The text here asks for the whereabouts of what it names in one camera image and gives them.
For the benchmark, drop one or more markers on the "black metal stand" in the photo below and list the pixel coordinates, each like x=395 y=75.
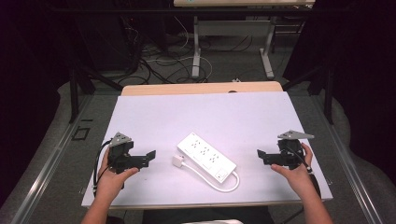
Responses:
x=327 y=93
x=76 y=90

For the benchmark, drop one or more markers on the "wooden table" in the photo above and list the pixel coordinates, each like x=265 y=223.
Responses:
x=186 y=88

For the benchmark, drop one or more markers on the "white power strip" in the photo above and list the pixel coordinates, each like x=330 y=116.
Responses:
x=205 y=155

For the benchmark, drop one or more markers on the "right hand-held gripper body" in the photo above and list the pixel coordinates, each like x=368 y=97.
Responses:
x=290 y=152

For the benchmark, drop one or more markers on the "metal floor rail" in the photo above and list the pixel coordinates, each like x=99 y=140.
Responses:
x=351 y=177
x=40 y=180

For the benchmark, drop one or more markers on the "white metal frame desk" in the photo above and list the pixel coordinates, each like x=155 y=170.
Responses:
x=197 y=46

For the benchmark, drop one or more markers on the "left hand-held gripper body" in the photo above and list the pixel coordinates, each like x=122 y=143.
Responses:
x=120 y=152

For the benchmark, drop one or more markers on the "person's left hand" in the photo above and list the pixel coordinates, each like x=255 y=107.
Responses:
x=111 y=182

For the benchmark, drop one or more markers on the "person's dark clothing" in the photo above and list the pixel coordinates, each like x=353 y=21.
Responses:
x=205 y=215

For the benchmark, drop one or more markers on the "white table mat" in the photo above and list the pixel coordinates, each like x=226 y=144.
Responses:
x=218 y=118

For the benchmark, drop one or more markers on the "white power plug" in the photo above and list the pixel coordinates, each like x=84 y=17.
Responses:
x=178 y=161

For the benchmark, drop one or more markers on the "person's right hand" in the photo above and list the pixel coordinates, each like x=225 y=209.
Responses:
x=295 y=175

